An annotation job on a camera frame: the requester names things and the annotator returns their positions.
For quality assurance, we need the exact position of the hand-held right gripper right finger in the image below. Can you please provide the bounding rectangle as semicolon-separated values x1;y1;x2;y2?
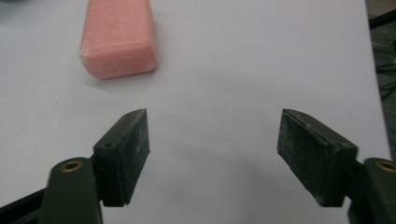
276;108;396;224

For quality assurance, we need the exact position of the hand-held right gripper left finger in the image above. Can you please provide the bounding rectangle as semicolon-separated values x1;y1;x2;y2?
37;108;151;224

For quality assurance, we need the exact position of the pink soap bar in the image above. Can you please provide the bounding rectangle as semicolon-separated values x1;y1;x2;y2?
78;0;159;80

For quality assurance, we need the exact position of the black cable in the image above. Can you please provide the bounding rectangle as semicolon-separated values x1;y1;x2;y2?
368;8;396;30

